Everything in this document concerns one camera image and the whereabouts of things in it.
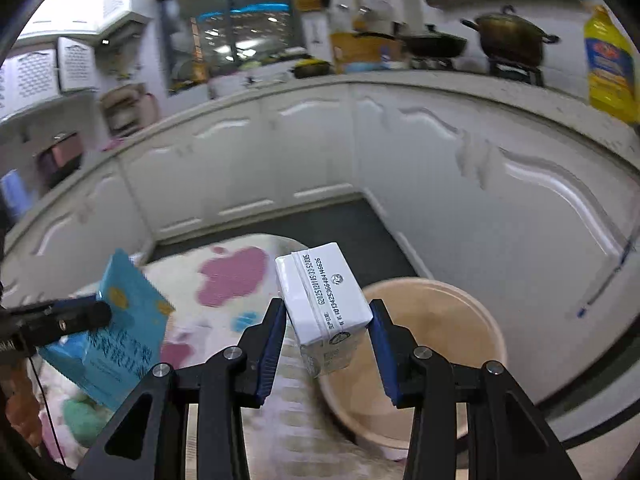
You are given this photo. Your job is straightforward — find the blue paper box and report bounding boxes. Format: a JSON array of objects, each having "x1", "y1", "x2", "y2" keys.
[{"x1": 39, "y1": 249, "x2": 174, "y2": 412}]

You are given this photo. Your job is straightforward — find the yellow cooking oil bottle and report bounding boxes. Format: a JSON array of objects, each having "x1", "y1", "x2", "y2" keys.
[{"x1": 584, "y1": 4, "x2": 638, "y2": 125}]

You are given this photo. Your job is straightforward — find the black ribbed floor mat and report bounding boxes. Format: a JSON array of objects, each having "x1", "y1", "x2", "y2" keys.
[{"x1": 149, "y1": 198, "x2": 418, "y2": 286}]

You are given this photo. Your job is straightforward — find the patchwork quilt table cover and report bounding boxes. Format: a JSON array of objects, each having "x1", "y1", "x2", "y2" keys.
[{"x1": 29, "y1": 232, "x2": 402, "y2": 480}]

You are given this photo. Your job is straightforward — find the wooden cutting board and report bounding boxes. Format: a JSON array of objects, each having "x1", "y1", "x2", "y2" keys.
[{"x1": 330, "y1": 32, "x2": 402, "y2": 74}]

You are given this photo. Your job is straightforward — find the dark cooking pot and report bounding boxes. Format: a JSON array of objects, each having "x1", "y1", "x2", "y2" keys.
[{"x1": 460, "y1": 6, "x2": 561, "y2": 67}]

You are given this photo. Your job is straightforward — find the white milk carton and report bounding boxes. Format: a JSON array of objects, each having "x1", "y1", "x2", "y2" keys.
[{"x1": 276, "y1": 243, "x2": 372, "y2": 378}]

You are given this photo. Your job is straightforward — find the beige round trash bin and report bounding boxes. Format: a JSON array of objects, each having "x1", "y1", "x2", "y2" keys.
[{"x1": 319, "y1": 278, "x2": 506, "y2": 460}]

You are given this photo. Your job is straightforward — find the white kitchen cabinets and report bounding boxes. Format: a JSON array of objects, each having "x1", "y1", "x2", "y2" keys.
[{"x1": 2, "y1": 72, "x2": 639, "y2": 400}]

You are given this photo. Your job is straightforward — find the black frying pan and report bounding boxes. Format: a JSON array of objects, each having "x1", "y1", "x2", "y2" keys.
[{"x1": 398, "y1": 24, "x2": 468, "y2": 60}]

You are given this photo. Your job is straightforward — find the pink rice cooker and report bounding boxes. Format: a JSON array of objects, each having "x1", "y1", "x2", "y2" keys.
[{"x1": 35, "y1": 131, "x2": 84, "y2": 190}]

